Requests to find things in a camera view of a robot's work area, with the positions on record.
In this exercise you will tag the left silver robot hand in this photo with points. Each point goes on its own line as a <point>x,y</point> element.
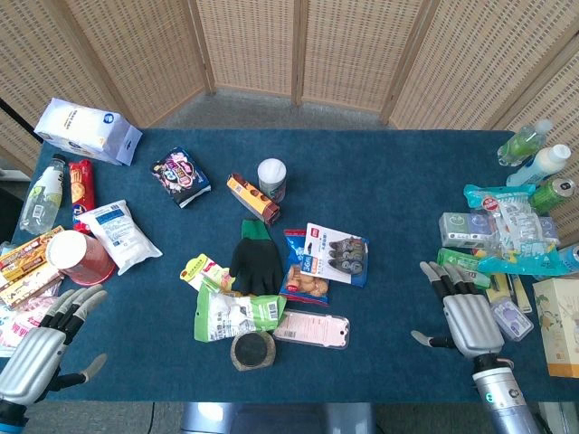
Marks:
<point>31,357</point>

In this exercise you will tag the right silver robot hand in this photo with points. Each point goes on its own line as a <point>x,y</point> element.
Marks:
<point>470,323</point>

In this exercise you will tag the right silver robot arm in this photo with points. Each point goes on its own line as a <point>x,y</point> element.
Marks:
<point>504,400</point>

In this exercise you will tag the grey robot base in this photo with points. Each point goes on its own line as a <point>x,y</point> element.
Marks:
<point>276,418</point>

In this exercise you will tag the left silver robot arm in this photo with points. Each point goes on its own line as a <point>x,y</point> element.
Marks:
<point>11,413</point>

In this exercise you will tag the pink and white printed package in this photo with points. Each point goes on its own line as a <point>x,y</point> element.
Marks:
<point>16,323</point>

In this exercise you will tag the white and blue paper bag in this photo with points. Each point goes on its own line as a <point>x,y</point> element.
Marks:
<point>86,129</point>

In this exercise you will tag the black and pink snack bag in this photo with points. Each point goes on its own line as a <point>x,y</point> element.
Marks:
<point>181,175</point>

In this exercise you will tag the clear case with purple item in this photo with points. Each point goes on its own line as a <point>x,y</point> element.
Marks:
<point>511,316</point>

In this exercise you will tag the yellow stick packs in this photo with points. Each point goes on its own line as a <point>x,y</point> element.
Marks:
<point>511,285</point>

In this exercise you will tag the green flat packet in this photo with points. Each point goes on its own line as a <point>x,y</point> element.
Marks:
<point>461,267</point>

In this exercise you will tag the cream box with fruit print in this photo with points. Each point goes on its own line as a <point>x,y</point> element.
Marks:
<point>558,325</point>

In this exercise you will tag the orange and yellow snack box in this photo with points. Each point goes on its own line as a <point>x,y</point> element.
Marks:
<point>27,267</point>

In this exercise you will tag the green and blue multipack box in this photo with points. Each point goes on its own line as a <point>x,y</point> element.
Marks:
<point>466,228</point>

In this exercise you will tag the teal and clear plastic package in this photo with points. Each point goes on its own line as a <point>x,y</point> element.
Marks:
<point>520,226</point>

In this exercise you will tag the pink paper cup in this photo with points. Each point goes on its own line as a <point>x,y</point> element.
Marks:
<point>79,257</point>

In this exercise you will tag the blue drink can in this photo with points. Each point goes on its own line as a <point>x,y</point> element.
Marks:
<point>571,257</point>

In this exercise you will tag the white card with binder clips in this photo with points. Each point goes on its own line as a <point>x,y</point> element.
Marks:
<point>337,255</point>

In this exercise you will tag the white pouch with blue label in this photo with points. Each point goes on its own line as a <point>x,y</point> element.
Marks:
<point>120,235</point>

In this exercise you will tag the green drink can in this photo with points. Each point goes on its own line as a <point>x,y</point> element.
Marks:
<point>552,194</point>

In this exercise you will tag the pink flat blister pack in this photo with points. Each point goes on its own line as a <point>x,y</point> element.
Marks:
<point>312,329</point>

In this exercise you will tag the clear bottle with lime label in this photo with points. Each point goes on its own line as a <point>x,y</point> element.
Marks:
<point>41,196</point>

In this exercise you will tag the blue table cloth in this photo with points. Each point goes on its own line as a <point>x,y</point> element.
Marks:
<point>362,203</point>

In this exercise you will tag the blue biscuit packet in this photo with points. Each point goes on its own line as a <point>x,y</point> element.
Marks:
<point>305,282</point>

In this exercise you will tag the white cap light blue bottle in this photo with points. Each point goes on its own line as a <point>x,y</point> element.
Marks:
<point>540,166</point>

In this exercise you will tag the red cracker tube pack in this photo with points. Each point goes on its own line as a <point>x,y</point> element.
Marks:
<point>82,190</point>

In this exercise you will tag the clear green drink bottle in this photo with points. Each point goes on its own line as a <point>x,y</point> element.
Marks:
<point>522,142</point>

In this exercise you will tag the yellow green small packet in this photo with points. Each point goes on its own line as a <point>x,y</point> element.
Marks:
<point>205,271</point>

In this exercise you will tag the green and white pouch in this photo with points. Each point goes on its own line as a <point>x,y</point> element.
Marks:
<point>235,314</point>

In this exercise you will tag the round black stone dish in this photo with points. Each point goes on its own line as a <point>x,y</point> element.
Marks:
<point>252,351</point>

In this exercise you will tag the black and green work glove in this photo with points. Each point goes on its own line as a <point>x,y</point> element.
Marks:
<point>255,262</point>

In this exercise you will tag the white lidded grey can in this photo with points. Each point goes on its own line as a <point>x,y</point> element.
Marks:
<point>272,180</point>

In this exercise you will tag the orange and brown long box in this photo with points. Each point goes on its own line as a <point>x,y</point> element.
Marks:
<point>253,199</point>

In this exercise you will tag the bamboo folding screen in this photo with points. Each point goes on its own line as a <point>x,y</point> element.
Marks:
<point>316,50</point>

